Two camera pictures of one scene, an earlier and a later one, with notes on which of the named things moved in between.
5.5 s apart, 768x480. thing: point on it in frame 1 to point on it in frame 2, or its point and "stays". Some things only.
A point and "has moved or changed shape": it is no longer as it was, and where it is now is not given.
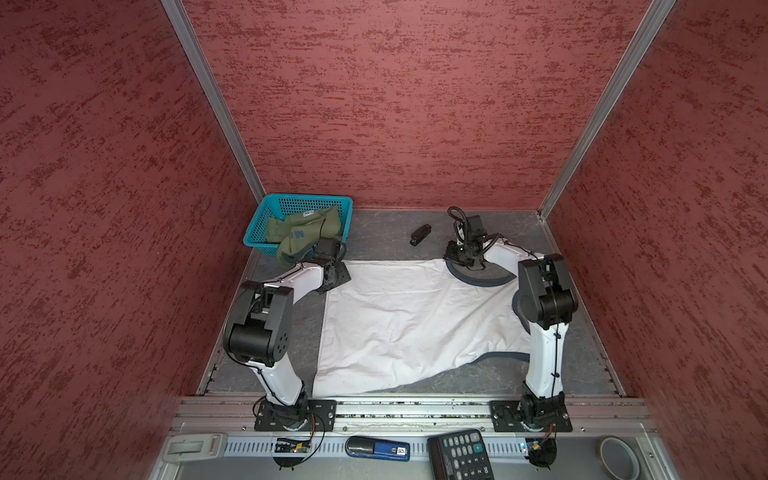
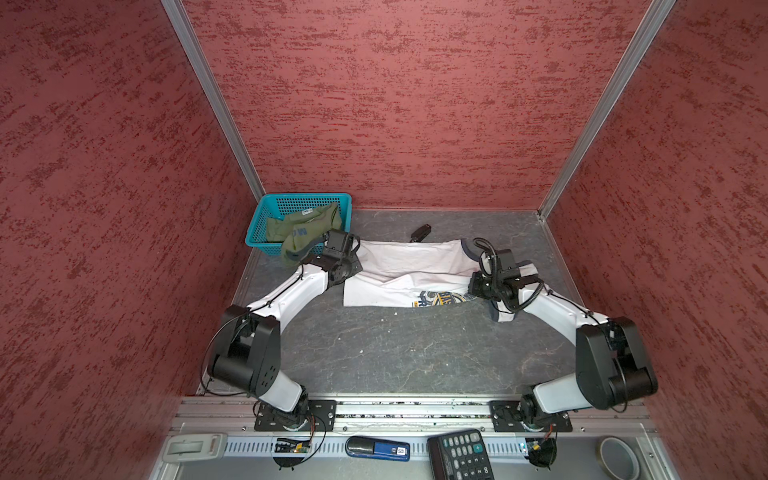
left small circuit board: (288, 445) stays
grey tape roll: (618, 458) stays
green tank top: (298, 233) stays
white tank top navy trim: (396, 320) has moved or changed shape
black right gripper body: (460, 253) to (484, 286)
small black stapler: (422, 232) stays
